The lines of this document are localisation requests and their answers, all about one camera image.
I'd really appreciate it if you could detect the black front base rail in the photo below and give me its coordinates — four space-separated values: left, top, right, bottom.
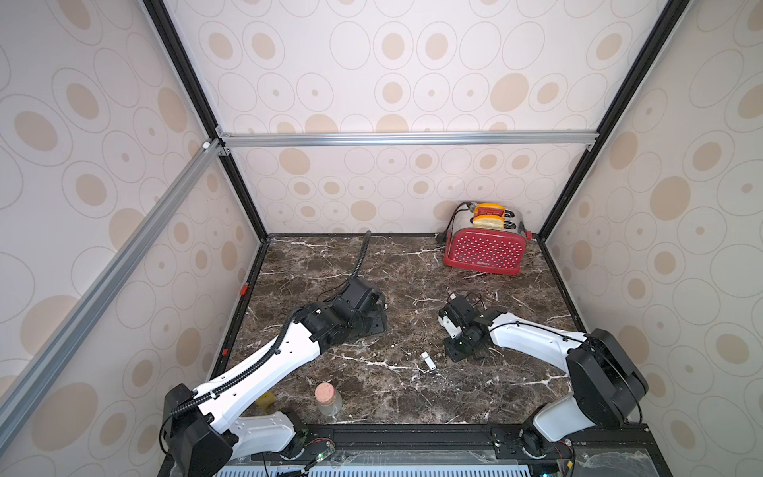
157 421 657 477

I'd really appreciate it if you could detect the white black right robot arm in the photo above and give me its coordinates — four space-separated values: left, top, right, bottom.
438 294 649 458

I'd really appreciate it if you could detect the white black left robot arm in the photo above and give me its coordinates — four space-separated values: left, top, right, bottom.
159 277 387 476

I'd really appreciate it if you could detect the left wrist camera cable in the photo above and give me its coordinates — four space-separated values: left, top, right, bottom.
350 231 374 281

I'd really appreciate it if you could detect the white usb drive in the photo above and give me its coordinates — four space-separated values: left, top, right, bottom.
421 352 436 371

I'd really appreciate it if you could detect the red polka dot toaster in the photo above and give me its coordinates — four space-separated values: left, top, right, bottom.
438 201 533 275

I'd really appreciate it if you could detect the horizontal aluminium frame bar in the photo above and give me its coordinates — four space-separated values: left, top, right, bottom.
223 130 599 148

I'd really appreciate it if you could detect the diagonal aluminium frame bar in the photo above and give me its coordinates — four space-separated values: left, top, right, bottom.
1 138 223 452

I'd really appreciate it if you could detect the cork stoppered glass jar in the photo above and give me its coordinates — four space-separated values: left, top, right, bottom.
314 382 343 417

